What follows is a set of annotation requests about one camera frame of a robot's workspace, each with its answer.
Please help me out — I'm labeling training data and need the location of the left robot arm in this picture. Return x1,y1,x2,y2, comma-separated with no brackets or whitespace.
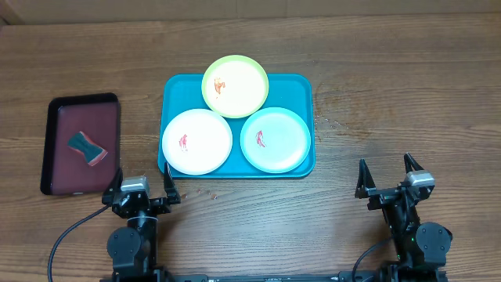
102,164,181,282

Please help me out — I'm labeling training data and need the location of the white plastic plate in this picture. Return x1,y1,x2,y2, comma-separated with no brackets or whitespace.
161,109,232,175

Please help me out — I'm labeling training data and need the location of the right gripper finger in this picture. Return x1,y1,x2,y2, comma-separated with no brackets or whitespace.
355,159,377,199
404,152,424,173

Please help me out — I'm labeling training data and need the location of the dark red black-rimmed tray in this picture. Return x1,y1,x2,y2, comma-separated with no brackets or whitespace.
40,92,121,195

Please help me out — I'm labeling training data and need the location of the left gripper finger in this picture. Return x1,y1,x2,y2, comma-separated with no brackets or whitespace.
102,168,123,204
164,162,181,204

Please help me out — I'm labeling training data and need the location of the teal plastic serving tray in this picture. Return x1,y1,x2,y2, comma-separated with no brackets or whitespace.
160,74,315,179

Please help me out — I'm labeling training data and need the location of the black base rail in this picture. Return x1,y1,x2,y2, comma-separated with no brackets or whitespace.
99,269,448,282

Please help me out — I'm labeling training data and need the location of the yellow-green plastic plate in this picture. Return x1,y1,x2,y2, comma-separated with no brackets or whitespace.
201,55,269,118

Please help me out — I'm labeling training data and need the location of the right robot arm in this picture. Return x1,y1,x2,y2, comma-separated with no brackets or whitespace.
351,153,452,281

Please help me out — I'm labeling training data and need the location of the light blue plastic plate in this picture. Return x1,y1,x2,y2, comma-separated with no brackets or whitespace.
240,107,312,174

